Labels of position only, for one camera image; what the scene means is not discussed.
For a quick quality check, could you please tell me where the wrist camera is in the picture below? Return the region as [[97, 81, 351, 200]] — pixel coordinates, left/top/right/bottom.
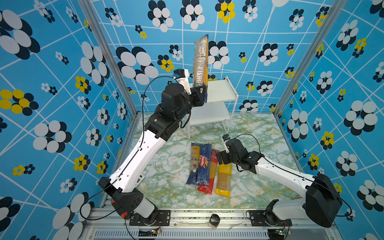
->
[[222, 134, 231, 154], [174, 69, 192, 95]]

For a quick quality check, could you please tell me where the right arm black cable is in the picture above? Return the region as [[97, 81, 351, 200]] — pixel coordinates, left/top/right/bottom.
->
[[230, 133, 354, 218]]

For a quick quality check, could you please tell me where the blue Barilla spaghetti box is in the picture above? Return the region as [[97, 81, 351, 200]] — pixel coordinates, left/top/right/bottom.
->
[[196, 144, 212, 186]]

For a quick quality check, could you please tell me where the aluminium front rail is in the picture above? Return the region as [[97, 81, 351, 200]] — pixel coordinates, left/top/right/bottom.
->
[[81, 208, 342, 240]]

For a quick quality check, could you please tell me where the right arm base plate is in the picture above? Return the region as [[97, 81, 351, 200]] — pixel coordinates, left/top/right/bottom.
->
[[246, 210, 292, 228]]

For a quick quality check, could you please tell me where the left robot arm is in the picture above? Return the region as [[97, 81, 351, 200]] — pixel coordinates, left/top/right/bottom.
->
[[99, 83, 207, 225]]

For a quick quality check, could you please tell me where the white two-tier shelf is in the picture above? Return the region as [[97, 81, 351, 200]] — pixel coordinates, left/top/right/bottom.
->
[[187, 77, 239, 138]]

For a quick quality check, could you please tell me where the red spaghetti bag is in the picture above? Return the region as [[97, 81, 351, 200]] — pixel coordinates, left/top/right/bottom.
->
[[197, 149, 219, 195]]

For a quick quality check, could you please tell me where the blue clear spaghetti bag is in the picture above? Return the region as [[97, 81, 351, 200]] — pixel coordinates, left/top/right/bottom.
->
[[186, 143, 201, 185]]

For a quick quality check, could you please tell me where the yellow Pastatime spaghetti bag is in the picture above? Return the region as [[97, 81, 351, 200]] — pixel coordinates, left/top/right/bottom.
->
[[215, 163, 233, 198]]

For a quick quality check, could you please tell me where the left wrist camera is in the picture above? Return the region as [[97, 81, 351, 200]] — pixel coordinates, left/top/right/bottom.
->
[[174, 69, 192, 95]]

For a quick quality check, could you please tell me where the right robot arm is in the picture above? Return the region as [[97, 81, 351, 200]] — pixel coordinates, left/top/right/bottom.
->
[[217, 134, 343, 228]]

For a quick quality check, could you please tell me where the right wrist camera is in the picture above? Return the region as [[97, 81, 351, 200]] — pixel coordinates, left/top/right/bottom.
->
[[222, 134, 231, 154]]

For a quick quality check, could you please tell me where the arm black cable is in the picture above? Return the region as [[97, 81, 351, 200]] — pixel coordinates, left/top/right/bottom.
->
[[230, 133, 354, 218], [79, 74, 181, 222]]

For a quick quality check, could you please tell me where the black round knob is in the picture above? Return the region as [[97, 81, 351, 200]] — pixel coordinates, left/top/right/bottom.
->
[[209, 214, 221, 230]]

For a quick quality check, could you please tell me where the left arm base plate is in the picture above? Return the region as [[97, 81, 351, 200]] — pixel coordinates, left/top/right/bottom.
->
[[129, 210, 171, 227]]

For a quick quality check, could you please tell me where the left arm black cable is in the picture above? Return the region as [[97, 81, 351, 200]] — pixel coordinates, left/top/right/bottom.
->
[[79, 74, 181, 222]]

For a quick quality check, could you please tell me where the white label spaghetti bag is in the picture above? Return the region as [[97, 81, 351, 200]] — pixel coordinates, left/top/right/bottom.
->
[[193, 35, 209, 88]]

